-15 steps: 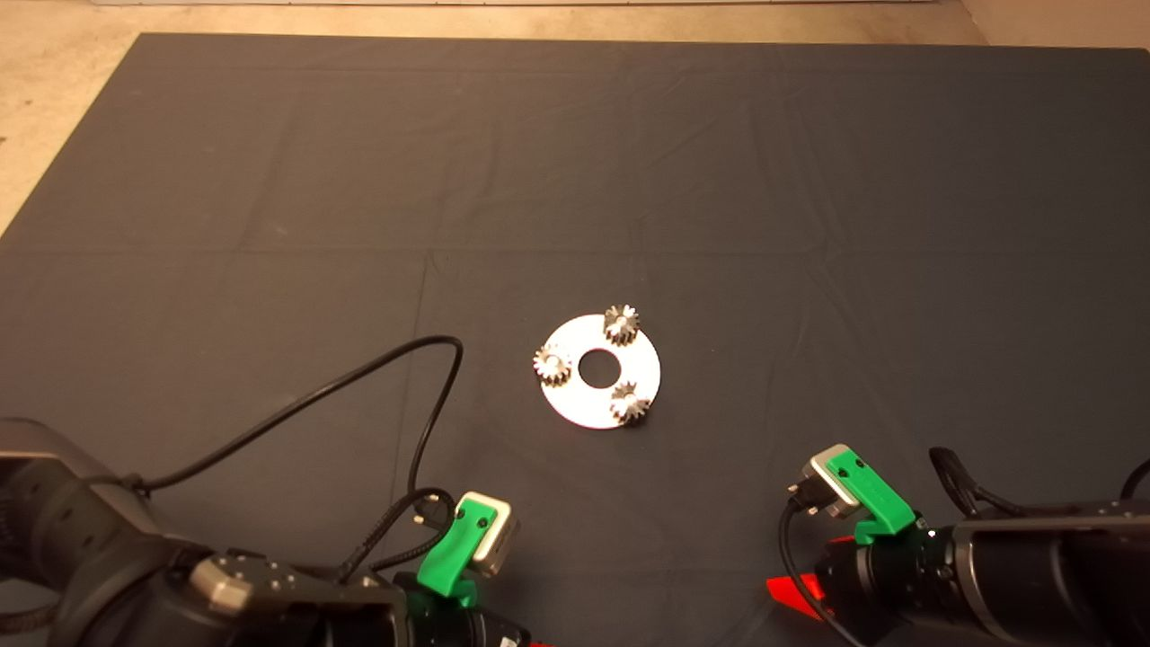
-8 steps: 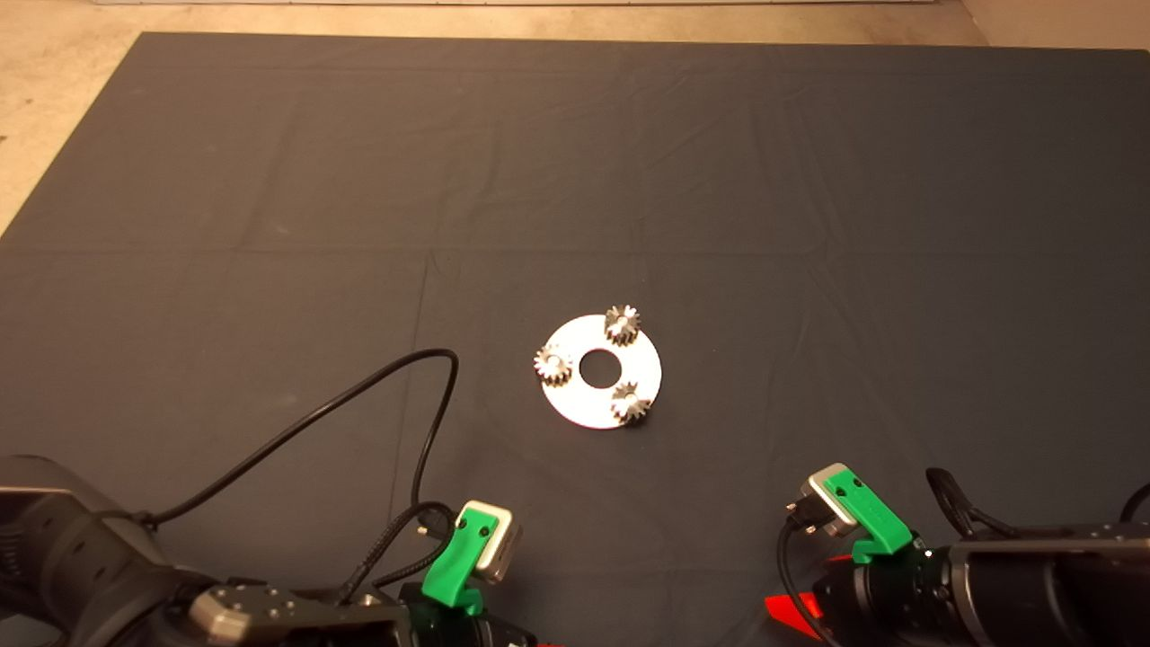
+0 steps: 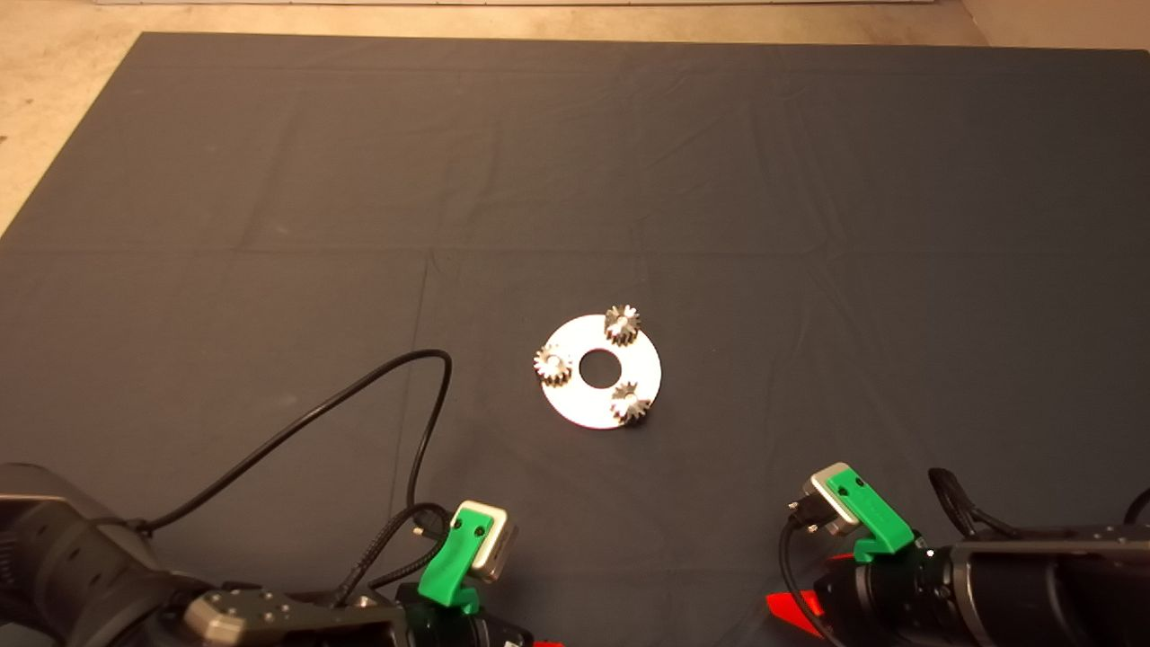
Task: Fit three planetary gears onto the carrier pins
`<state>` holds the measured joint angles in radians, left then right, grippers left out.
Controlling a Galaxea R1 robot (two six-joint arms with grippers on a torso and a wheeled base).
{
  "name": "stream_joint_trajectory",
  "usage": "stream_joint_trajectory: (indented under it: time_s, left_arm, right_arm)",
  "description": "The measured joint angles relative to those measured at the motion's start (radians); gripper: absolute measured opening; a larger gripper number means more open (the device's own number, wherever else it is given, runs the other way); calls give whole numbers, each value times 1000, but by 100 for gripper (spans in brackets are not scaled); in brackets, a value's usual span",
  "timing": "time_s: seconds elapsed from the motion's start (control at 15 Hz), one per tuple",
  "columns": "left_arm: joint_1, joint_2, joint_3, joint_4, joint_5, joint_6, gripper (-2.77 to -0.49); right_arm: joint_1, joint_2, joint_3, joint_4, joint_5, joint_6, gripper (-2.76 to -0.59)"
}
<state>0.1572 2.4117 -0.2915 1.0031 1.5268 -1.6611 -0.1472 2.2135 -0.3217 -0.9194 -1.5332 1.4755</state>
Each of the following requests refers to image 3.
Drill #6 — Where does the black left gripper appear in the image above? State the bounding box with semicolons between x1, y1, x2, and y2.
395;582;565;647

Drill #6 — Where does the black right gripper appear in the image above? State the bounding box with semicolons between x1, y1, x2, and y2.
765;537;953;647

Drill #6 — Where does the dark steel planetary gear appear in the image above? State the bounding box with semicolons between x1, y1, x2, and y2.
610;381;650;425
603;304;641;347

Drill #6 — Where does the shiny steel planetary gear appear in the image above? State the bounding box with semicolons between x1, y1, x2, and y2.
534;346;574;387

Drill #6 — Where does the round metal carrier plate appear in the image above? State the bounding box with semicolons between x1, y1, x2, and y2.
539;313;663;430

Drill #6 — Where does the dark grey table cloth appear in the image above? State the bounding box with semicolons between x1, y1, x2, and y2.
0;31;1150;647

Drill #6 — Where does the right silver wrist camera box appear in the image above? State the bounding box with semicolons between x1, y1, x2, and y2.
791;463;863;537

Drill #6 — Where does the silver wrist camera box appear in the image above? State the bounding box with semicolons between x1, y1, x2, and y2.
447;501;519;583
791;463;863;537

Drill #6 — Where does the right green camera mount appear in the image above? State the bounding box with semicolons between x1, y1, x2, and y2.
827;471;916;564

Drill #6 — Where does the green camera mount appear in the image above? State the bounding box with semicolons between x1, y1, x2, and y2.
418;514;497;616
827;471;916;564

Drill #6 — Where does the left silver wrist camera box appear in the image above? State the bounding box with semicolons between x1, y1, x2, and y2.
447;501;519;583

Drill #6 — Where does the left green camera mount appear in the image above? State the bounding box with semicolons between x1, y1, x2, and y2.
418;514;497;616

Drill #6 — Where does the black cable strap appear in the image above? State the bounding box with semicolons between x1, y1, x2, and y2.
928;468;1021;540

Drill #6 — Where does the braided black cable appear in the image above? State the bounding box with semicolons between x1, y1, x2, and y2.
332;503;450;605

